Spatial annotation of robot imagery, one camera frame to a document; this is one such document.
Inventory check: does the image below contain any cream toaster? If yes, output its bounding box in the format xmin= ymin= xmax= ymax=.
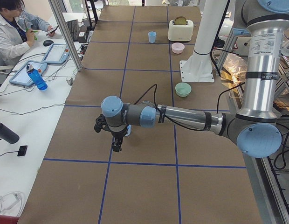
xmin=167 ymin=20 xmax=194 ymax=42

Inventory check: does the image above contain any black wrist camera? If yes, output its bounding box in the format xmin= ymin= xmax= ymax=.
xmin=94 ymin=114 xmax=110 ymax=133

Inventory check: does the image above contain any pink bowl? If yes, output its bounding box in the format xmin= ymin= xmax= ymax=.
xmin=171 ymin=42 xmax=185 ymax=54

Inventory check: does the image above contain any near teach pendant tablet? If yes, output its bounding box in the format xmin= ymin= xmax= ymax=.
xmin=9 ymin=60 xmax=48 ymax=87

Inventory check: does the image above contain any person in white coat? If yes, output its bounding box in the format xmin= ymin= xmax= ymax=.
xmin=0 ymin=0 xmax=55 ymax=66

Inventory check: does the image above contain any light blue cup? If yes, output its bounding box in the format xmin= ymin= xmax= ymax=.
xmin=125 ymin=125 xmax=131 ymax=136
xmin=148 ymin=31 xmax=157 ymax=43

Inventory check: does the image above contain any aluminium frame post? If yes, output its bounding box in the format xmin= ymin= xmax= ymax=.
xmin=48 ymin=0 xmax=83 ymax=71

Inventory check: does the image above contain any bread slice in toaster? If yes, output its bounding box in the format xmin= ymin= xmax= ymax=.
xmin=173 ymin=16 xmax=187 ymax=26

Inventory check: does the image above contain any far teach pendant tablet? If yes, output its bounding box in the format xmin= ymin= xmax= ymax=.
xmin=42 ymin=44 xmax=69 ymax=64

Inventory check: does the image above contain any black computer mouse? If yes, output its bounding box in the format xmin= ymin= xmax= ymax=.
xmin=43 ymin=40 xmax=54 ymax=47

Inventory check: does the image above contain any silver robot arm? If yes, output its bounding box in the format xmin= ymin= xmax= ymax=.
xmin=94 ymin=0 xmax=289 ymax=158

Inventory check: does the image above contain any dark grey thermos bottle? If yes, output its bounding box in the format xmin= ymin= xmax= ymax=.
xmin=0 ymin=123 xmax=20 ymax=144

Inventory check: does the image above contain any small black square device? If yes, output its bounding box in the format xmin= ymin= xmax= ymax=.
xmin=17 ymin=145 xmax=28 ymax=157

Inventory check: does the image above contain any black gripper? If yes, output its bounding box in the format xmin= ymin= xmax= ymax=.
xmin=111 ymin=128 xmax=127 ymax=152

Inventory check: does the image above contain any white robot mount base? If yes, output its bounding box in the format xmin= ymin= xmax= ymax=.
xmin=179 ymin=0 xmax=230 ymax=83

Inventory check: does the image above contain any green bowl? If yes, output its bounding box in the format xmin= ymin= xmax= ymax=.
xmin=175 ymin=82 xmax=192 ymax=97

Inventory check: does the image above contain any black keyboard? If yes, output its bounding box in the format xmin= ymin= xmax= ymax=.
xmin=66 ymin=19 xmax=79 ymax=41

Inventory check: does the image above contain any blue water bottle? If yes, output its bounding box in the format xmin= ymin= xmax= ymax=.
xmin=26 ymin=63 xmax=48 ymax=91

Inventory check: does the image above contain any teach pendant tablet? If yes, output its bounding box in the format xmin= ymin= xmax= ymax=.
xmin=9 ymin=60 xmax=48 ymax=87
xmin=42 ymin=44 xmax=69 ymax=64

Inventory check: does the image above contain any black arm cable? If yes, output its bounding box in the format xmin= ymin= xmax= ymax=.
xmin=132 ymin=84 xmax=220 ymax=131

